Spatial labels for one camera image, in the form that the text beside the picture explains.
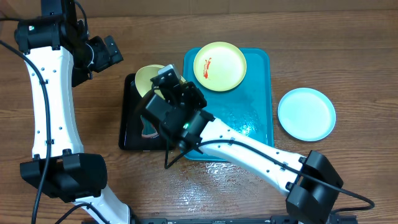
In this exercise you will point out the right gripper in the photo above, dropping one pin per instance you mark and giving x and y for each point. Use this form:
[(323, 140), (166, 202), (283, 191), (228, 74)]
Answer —
[(193, 88)]

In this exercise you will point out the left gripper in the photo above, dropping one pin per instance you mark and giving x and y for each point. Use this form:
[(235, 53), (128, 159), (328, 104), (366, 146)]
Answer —
[(105, 59)]

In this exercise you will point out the yellow plate top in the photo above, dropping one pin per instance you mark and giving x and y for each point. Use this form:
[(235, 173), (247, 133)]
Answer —
[(219, 66)]

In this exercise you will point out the yellow plate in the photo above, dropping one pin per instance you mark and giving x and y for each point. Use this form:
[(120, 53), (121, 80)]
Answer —
[(219, 66), (143, 77)]

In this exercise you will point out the green and red sponge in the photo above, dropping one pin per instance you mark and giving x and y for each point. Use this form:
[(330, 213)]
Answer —
[(148, 130)]

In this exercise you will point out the light blue plate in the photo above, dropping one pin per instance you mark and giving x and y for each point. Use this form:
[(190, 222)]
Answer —
[(306, 114)]

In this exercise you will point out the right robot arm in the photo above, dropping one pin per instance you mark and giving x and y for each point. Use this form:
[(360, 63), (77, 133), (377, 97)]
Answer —
[(310, 184)]

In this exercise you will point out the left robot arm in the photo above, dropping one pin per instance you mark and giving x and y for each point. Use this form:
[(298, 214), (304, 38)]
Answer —
[(60, 54)]

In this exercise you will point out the black rectangular tray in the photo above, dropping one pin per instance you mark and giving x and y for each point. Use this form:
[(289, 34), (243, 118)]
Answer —
[(130, 138)]

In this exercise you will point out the teal plastic tray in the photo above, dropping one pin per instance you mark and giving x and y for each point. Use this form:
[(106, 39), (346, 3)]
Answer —
[(248, 107)]

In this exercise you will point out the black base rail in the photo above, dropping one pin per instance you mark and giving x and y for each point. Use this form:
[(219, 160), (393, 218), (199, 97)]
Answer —
[(276, 219)]

